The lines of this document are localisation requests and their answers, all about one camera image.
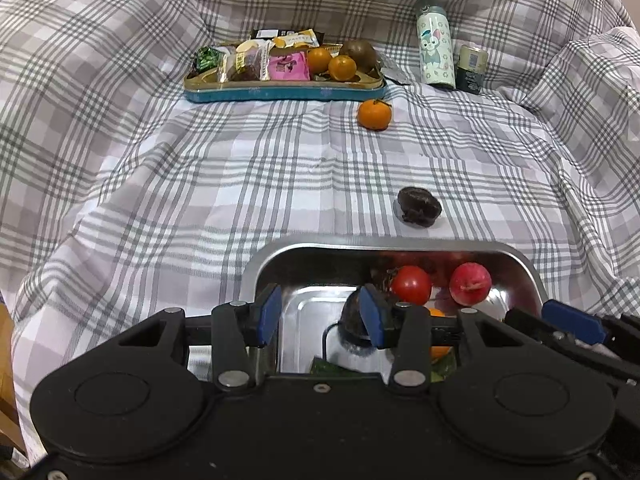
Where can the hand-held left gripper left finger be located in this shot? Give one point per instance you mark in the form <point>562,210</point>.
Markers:
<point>267,315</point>

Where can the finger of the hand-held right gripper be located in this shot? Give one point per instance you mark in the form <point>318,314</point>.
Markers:
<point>575,347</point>
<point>572,319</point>

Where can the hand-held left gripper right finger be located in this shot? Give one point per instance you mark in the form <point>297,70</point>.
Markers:
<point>371,320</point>

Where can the dark water chestnut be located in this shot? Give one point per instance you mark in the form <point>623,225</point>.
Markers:
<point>351,320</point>
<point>419,206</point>

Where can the stainless steel tray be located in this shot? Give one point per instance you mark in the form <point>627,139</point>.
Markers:
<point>310,320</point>

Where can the red tomato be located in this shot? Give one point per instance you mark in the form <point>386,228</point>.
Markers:
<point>412,285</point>

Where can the green cucumber piece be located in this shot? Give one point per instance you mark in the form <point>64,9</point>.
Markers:
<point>327,366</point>
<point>443,368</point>

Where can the orange mandarin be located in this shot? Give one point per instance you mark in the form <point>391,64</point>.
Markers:
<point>440,352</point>
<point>373,114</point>

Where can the red radish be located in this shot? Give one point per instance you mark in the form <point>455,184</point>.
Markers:
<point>470,283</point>

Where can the grey plaid bed sheet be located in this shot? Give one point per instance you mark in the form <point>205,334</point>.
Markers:
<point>200,185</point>

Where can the blue tin tray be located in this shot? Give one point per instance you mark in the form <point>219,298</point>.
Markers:
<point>280,92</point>

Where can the silver foil packet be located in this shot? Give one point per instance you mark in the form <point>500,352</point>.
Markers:
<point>396,75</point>

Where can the pink snack packet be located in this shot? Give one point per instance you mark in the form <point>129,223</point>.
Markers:
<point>288,66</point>

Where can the clear-wrapped brown cake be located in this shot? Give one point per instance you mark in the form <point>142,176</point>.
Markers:
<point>250,62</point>
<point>229,62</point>

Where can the small orange kumquat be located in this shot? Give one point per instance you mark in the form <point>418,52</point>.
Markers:
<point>319,60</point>
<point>342,68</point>

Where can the green candy wrapper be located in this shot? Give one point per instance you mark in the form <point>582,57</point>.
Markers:
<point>205,58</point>

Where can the brown kiwi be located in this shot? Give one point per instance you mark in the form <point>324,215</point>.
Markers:
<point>360,55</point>

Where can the dark green drink can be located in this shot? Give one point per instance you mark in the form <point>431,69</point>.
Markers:
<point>472,69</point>

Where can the wooden furniture edge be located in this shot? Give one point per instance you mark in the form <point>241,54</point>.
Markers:
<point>7,390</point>

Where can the yellow white snack packet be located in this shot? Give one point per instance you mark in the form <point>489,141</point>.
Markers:
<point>295,38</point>

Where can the black snack packet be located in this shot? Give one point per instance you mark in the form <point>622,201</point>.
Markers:
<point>262,34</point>

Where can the pale green cartoon bottle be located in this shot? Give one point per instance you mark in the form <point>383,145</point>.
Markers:
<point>435,42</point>

